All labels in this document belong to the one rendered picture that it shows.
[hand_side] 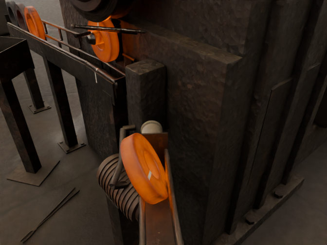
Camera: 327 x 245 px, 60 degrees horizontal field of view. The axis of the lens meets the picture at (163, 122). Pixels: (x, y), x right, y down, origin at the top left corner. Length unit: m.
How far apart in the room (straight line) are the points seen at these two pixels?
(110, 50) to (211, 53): 0.37
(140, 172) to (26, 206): 1.10
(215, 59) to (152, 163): 0.29
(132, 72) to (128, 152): 0.31
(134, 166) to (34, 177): 1.20
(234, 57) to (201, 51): 0.08
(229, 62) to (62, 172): 1.23
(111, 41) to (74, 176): 0.91
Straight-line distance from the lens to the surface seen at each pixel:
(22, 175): 1.74
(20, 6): 1.81
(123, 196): 0.83
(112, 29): 0.87
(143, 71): 0.79
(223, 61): 0.69
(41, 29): 1.61
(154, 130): 0.74
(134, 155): 0.55
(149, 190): 0.56
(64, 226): 1.45
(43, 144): 1.92
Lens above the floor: 1.14
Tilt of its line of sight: 36 degrees down
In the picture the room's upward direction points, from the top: straight up
